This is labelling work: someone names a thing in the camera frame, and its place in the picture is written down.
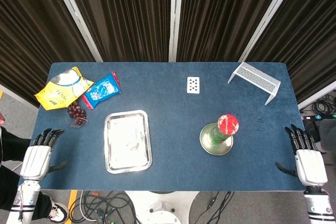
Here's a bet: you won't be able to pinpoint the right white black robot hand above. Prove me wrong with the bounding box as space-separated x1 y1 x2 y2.
275 124 329 187

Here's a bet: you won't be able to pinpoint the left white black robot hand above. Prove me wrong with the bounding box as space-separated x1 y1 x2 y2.
19 128 68 182

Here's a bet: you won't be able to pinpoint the red-capped green bottle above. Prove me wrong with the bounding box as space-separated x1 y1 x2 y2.
206 114 240 147

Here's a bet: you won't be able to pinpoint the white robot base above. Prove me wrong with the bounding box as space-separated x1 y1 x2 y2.
125 190 198 224

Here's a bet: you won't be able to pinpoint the person in black clothes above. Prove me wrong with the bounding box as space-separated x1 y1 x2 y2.
0 112 53 219

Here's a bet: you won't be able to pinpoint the grey trouser leg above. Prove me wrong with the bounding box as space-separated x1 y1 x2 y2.
319 118 336 156

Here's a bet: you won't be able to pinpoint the black power strip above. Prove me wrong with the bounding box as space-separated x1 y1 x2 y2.
301 113 336 120

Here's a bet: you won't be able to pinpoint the white black sneaker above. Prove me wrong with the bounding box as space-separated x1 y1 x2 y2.
46 199 69 223

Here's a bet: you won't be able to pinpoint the dark red grape bunch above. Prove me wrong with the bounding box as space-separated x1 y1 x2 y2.
65 101 89 128

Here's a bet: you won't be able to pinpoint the yellow snack bag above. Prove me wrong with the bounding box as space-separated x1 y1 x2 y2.
34 66 95 111

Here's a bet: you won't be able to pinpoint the rectangular steel tray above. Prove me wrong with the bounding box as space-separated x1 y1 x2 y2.
104 110 153 174

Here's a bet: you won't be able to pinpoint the round steel plate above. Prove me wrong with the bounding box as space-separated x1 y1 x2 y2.
199 123 234 156

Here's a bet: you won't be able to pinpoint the blue snack bag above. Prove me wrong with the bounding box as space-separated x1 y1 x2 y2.
81 71 122 111

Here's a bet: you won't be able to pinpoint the white mesh metal shelf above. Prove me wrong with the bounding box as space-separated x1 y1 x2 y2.
227 61 281 106

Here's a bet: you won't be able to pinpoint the dark brown pleated curtain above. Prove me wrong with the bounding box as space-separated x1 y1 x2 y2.
176 0 291 62
246 0 336 104
61 0 173 62
0 0 97 106

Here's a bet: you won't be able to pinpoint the playing card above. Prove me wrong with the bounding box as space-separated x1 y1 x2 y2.
186 76 201 94

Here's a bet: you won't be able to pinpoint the coiled black cables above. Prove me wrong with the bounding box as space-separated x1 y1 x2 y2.
311 95 336 115

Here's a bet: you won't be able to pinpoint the white partition base rail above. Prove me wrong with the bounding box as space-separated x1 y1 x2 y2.
0 83 40 111
298 80 336 110

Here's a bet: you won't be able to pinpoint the tangled floor cable bundle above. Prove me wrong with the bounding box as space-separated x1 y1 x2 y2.
68 190 139 224

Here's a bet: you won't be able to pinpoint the black cable with inline box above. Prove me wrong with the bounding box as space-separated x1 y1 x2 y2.
193 191 236 224

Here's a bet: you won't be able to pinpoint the white partition frame post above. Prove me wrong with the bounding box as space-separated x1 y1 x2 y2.
48 0 103 63
238 0 302 63
168 0 184 63

